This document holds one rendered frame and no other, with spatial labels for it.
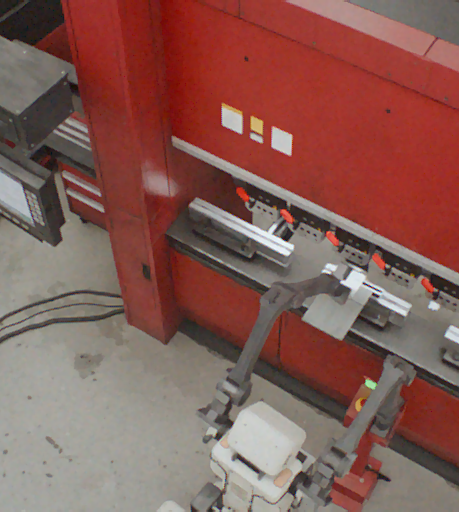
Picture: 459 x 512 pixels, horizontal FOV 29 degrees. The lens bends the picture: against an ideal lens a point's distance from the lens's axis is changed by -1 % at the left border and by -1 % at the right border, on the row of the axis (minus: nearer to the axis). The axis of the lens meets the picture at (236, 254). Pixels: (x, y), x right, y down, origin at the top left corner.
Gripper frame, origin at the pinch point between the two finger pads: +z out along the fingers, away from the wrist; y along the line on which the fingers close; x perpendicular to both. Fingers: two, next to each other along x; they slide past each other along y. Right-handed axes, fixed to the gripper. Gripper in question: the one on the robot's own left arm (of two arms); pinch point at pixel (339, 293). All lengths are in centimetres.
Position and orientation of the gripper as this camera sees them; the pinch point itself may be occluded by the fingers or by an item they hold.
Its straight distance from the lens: 357.5
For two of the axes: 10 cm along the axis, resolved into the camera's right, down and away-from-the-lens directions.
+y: -8.4, -4.4, 3.2
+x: -4.8, 8.8, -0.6
